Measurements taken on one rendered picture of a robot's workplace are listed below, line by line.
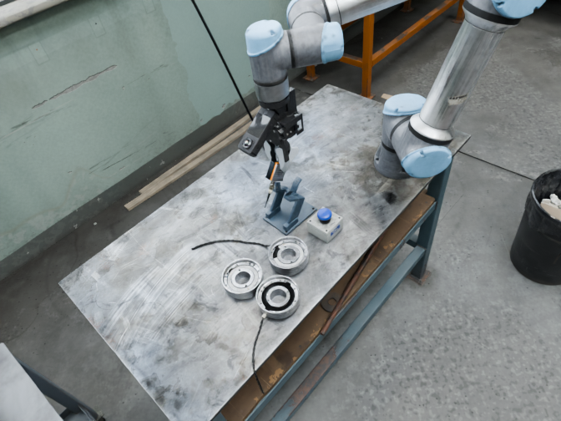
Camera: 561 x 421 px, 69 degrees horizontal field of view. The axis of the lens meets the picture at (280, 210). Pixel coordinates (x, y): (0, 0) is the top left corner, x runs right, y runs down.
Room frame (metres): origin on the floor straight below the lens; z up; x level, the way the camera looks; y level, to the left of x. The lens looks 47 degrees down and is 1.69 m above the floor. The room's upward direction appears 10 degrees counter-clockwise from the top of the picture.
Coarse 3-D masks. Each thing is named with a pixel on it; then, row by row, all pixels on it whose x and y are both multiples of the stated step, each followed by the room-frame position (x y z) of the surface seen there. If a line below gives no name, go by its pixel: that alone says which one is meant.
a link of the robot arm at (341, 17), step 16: (304, 0) 0.95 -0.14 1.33; (320, 0) 0.92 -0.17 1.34; (336, 0) 0.91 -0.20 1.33; (352, 0) 0.90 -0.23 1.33; (368, 0) 0.89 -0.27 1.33; (384, 0) 0.89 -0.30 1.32; (400, 0) 0.90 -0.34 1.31; (288, 16) 0.94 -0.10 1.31; (336, 16) 0.89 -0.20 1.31; (352, 16) 0.90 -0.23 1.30
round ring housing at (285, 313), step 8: (264, 280) 0.56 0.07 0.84; (272, 280) 0.57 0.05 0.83; (288, 280) 0.56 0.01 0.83; (264, 288) 0.55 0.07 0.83; (272, 288) 0.54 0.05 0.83; (280, 288) 0.54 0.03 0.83; (296, 288) 0.53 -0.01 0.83; (256, 296) 0.52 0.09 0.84; (272, 296) 0.53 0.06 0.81; (288, 296) 0.51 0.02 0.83; (296, 296) 0.51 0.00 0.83; (272, 304) 0.50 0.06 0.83; (280, 304) 0.50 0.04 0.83; (296, 304) 0.49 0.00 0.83; (264, 312) 0.48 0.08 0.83; (272, 312) 0.47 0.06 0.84; (280, 312) 0.47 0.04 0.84; (288, 312) 0.47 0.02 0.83
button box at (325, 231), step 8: (312, 216) 0.74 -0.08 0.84; (336, 216) 0.72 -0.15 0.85; (312, 224) 0.71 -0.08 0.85; (320, 224) 0.71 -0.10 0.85; (328, 224) 0.70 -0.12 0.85; (336, 224) 0.70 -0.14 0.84; (312, 232) 0.71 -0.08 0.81; (320, 232) 0.69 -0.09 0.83; (328, 232) 0.67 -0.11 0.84; (336, 232) 0.70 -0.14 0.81; (328, 240) 0.67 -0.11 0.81
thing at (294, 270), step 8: (280, 240) 0.68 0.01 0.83; (288, 240) 0.68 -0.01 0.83; (296, 240) 0.68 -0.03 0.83; (272, 248) 0.67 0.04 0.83; (288, 248) 0.66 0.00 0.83; (296, 248) 0.65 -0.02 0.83; (304, 248) 0.65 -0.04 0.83; (272, 256) 0.64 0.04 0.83; (280, 256) 0.63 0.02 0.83; (296, 256) 0.62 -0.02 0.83; (304, 256) 0.62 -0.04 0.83; (272, 264) 0.61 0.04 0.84; (304, 264) 0.60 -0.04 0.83; (280, 272) 0.59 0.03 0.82; (288, 272) 0.59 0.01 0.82; (296, 272) 0.59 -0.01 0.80
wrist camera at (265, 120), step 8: (264, 112) 0.79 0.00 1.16; (272, 112) 0.78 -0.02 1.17; (256, 120) 0.79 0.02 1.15; (264, 120) 0.78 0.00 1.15; (272, 120) 0.77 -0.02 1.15; (248, 128) 0.78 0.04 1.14; (256, 128) 0.77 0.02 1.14; (264, 128) 0.76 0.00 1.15; (272, 128) 0.77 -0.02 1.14; (248, 136) 0.76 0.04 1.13; (256, 136) 0.75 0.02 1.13; (264, 136) 0.75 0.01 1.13; (240, 144) 0.75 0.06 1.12; (248, 144) 0.74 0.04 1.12; (256, 144) 0.74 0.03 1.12; (248, 152) 0.73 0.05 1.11; (256, 152) 0.73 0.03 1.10
